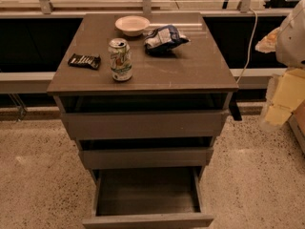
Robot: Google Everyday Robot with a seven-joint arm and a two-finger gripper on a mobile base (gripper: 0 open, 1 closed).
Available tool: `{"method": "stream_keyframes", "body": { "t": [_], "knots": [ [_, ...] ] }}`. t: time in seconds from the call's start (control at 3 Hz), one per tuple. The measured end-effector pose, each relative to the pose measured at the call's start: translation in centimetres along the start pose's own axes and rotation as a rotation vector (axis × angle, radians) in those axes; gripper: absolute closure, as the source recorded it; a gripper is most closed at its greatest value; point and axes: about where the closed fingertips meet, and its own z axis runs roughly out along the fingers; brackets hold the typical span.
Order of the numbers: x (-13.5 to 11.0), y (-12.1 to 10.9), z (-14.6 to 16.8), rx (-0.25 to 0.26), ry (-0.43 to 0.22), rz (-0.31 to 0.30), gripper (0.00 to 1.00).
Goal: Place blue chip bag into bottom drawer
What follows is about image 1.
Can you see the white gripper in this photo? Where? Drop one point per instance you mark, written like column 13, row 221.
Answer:
column 292, row 41

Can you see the blue chip bag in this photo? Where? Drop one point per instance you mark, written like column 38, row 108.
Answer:
column 163, row 39

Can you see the grey top drawer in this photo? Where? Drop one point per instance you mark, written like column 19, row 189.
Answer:
column 144, row 125

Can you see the grey drawer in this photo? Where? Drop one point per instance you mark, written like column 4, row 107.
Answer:
column 146, row 158
column 148, row 198
column 144, row 125

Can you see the grey middle drawer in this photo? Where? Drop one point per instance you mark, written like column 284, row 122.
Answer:
column 146, row 158

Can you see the grey drawer cabinet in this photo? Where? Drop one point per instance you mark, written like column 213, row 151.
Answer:
column 192, row 77

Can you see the grey bottom drawer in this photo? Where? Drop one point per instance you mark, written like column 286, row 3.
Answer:
column 148, row 198

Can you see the green white soda can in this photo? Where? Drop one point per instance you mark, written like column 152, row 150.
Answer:
column 120, row 57

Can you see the white ceramic bowl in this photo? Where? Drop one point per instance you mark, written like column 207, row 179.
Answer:
column 132, row 25

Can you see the black snack bar wrapper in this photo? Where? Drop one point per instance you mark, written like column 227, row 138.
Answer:
column 84, row 61

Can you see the metal window railing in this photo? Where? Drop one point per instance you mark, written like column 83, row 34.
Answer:
column 143, row 4

